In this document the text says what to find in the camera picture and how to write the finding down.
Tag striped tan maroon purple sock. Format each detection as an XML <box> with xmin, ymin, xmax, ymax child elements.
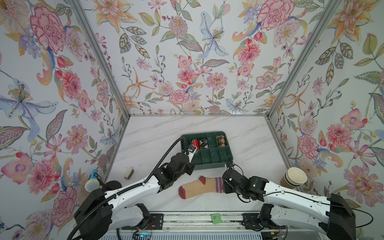
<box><xmin>179</xmin><ymin>176</ymin><xmax>224</xmax><ymax>200</ymax></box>

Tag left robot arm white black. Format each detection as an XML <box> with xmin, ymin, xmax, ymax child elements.
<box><xmin>68</xmin><ymin>150</ymin><xmax>195</xmax><ymax>240</ymax></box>

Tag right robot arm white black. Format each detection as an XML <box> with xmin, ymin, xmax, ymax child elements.
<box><xmin>222</xmin><ymin>168</ymin><xmax>357</xmax><ymax>240</ymax></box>

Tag green divided organizer tray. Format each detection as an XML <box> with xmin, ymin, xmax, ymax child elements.
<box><xmin>181</xmin><ymin>131</ymin><xmax>234</xmax><ymax>170</ymax></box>

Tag small beige block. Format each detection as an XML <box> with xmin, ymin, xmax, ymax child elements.
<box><xmin>124</xmin><ymin>167</ymin><xmax>135</xmax><ymax>180</ymax></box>

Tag green sticky tag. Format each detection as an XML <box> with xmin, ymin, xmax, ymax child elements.
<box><xmin>211</xmin><ymin>213</ymin><xmax>223</xmax><ymax>225</ymax></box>

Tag red rolled sock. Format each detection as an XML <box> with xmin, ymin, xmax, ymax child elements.
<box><xmin>191</xmin><ymin>139</ymin><xmax>200</xmax><ymax>150</ymax></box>

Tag brown checkered rolled sock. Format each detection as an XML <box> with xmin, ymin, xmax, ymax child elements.
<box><xmin>216</xmin><ymin>135</ymin><xmax>227</xmax><ymax>148</ymax></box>

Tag black white argyle rolled sock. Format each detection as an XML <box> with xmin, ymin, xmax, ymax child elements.
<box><xmin>199</xmin><ymin>138</ymin><xmax>209</xmax><ymax>149</ymax></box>

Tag black round stand base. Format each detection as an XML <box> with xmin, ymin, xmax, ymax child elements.
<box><xmin>101</xmin><ymin>181</ymin><xmax>122</xmax><ymax>192</ymax></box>

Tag stacked paper cups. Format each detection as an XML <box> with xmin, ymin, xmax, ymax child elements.
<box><xmin>280</xmin><ymin>167</ymin><xmax>308</xmax><ymax>189</ymax></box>

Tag blue white toy microphone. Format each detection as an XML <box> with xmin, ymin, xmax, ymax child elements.
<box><xmin>84</xmin><ymin>169</ymin><xmax>100</xmax><ymax>193</ymax></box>

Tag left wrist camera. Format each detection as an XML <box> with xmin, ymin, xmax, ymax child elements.
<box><xmin>186</xmin><ymin>144</ymin><xmax>198</xmax><ymax>163</ymax></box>

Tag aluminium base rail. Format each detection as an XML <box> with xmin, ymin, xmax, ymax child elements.
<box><xmin>73</xmin><ymin>210</ymin><xmax>331</xmax><ymax>233</ymax></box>

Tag left black corrugated cable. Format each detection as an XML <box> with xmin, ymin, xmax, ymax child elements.
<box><xmin>66</xmin><ymin>136</ymin><xmax>188</xmax><ymax>240</ymax></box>

